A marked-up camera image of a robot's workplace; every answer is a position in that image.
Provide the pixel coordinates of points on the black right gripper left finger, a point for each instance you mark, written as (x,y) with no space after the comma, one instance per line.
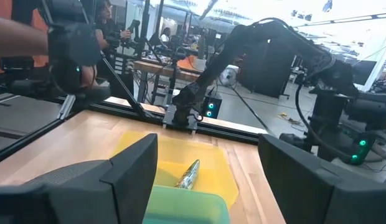
(87,199)

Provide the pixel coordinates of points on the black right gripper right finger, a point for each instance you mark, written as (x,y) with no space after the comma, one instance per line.
(320,193)

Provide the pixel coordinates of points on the silver green granola bar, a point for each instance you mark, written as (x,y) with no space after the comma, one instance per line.
(189,175)

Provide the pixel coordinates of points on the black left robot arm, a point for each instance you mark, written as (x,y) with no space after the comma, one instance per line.
(230,53)

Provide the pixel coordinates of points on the person's forearm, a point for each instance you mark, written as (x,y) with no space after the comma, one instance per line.
(18,37)

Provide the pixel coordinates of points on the black controller box green lights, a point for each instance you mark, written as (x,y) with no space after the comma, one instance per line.
(211,109)
(359,151)

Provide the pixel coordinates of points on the wooden workbench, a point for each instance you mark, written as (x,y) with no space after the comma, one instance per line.
(155,69)

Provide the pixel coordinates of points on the white floor fan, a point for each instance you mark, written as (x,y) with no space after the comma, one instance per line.
(228,76)

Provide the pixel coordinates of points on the yellow translucent plastic bin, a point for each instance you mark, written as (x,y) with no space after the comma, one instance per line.
(193,149)

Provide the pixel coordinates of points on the person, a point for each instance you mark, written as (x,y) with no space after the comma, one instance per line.
(165,35)
(102,28)

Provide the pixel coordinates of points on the black cabinet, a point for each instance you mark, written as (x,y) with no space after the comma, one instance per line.
(267,71)

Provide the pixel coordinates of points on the teal translucent plastic bin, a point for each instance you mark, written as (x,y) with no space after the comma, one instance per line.
(186,207)

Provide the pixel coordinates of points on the dark computer monitor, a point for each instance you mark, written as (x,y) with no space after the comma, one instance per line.
(364,72)

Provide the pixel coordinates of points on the black aluminium table frame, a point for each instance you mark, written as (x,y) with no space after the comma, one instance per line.
(230,132)

